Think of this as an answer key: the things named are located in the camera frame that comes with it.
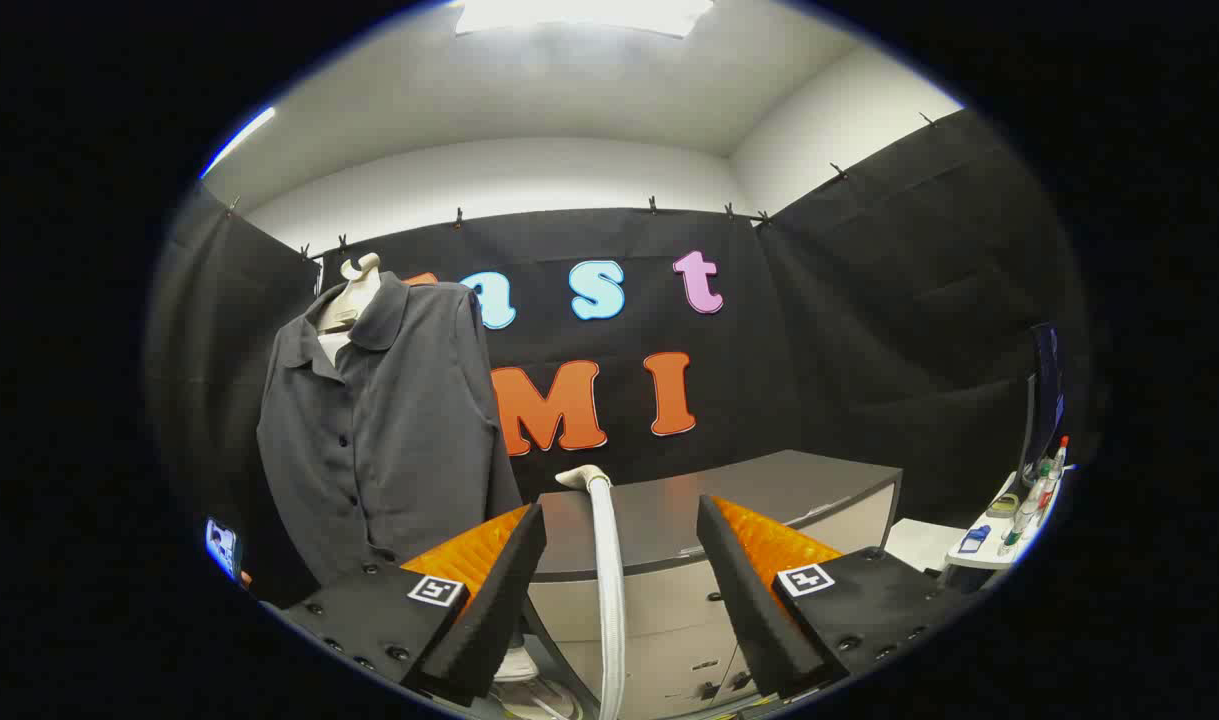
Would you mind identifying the black backdrop cloth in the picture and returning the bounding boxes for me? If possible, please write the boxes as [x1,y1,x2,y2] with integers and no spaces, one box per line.
[144,108,1105,601]

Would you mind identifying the white low cabinet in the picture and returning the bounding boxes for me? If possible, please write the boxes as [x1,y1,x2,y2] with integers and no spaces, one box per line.
[884,517,968,573]

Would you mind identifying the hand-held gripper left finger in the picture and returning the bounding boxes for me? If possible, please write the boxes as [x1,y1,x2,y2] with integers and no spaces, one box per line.
[279,503,548,706]

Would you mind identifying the green capped clear bottle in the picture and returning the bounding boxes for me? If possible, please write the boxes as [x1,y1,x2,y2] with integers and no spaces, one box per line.
[999,500,1038,557]

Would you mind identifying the white side table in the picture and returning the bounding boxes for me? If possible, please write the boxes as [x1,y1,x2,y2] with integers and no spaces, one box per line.
[944,470,1070,573]

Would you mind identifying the rectangular ceiling light panel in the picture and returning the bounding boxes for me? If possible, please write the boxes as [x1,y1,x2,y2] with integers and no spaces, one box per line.
[455,0,716,39]

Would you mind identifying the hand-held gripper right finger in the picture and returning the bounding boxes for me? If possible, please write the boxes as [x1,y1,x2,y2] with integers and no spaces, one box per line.
[696,494,970,701]

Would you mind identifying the dark grey button shirt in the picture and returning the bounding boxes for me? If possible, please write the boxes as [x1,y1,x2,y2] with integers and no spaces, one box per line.
[257,272,525,586]

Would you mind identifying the cream plastic hanger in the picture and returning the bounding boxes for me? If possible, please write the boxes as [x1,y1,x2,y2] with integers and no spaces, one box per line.
[316,252,382,334]

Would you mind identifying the smartphone with lit screen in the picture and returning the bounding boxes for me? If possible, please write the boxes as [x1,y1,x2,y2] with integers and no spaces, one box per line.
[205,517,242,581]

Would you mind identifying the grey cabinet with dark top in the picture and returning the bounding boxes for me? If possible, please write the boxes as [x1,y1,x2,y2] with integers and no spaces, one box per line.
[524,449,903,720]

